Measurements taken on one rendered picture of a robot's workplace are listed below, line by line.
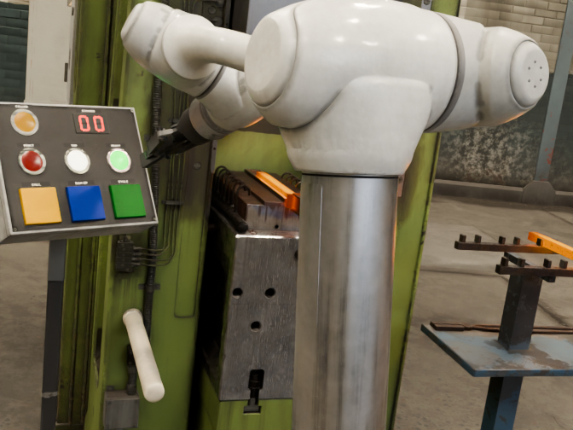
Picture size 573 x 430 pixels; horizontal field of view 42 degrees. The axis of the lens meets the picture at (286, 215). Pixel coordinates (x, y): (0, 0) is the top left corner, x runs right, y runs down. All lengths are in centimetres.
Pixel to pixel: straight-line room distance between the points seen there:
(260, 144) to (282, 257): 58
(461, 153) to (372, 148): 776
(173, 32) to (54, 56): 611
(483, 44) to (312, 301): 32
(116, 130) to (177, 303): 58
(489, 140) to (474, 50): 776
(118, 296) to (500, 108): 143
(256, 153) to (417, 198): 53
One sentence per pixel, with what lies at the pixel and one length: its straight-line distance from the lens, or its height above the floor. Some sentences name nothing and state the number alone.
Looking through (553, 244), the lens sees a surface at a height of 95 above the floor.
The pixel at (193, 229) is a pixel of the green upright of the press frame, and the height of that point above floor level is 87.
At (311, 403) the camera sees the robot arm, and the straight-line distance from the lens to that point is 78.
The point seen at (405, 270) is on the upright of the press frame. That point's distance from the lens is 229.
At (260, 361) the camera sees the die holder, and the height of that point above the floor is 58.
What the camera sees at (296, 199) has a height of 101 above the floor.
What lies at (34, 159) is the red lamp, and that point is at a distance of 162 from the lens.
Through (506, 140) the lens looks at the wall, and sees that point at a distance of 865.
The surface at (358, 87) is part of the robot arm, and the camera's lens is 71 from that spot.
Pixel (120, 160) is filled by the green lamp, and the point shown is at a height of 109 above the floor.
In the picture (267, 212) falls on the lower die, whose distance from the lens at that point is 192.
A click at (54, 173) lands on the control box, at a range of 163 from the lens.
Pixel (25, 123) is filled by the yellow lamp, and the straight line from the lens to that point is 164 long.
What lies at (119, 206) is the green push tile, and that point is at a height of 100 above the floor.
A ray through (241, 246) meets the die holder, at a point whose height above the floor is 88.
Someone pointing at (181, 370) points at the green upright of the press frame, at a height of 46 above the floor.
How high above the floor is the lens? 137
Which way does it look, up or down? 12 degrees down
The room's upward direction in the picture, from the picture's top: 7 degrees clockwise
